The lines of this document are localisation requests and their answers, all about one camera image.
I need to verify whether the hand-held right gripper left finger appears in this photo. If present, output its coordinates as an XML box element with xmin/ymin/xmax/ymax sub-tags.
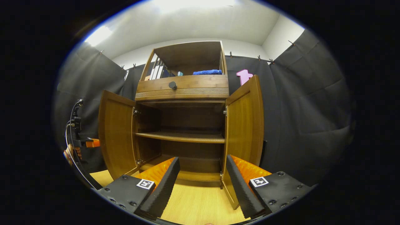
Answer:
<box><xmin>97</xmin><ymin>157</ymin><xmax>181</xmax><ymax>219</ymax></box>

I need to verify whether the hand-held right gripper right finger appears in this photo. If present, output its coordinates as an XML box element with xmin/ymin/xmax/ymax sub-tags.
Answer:
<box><xmin>225</xmin><ymin>154</ymin><xmax>313</xmax><ymax>219</ymax></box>

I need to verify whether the wooden shoe cabinet door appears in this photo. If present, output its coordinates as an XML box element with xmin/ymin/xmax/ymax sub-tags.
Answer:
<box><xmin>221</xmin><ymin>74</ymin><xmax>265</xmax><ymax>210</ymax></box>
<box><xmin>98</xmin><ymin>90</ymin><xmax>140</xmax><ymax>180</ymax></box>

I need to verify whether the wooden double-door shoe cabinet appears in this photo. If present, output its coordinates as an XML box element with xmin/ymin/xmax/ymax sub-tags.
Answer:
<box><xmin>134</xmin><ymin>41</ymin><xmax>230</xmax><ymax>188</ymax></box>

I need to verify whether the wooden inner shelf board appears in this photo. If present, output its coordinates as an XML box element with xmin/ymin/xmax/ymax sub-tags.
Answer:
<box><xmin>135</xmin><ymin>131</ymin><xmax>225</xmax><ymax>144</ymax></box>

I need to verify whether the ceiling light panel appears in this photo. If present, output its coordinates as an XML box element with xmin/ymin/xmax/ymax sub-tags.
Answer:
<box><xmin>84</xmin><ymin>26</ymin><xmax>113</xmax><ymax>47</ymax></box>
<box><xmin>153</xmin><ymin>0</ymin><xmax>235</xmax><ymax>13</ymax></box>

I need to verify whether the black backdrop cloth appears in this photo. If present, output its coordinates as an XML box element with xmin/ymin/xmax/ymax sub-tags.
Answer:
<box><xmin>53</xmin><ymin>30</ymin><xmax>353</xmax><ymax>186</ymax></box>

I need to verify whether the blue towel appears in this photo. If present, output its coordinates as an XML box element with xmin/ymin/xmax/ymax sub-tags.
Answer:
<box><xmin>192</xmin><ymin>69</ymin><xmax>223</xmax><ymax>76</ymax></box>

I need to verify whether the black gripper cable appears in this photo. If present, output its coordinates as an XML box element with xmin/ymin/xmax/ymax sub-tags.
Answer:
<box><xmin>65</xmin><ymin>100</ymin><xmax>102</xmax><ymax>190</ymax></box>

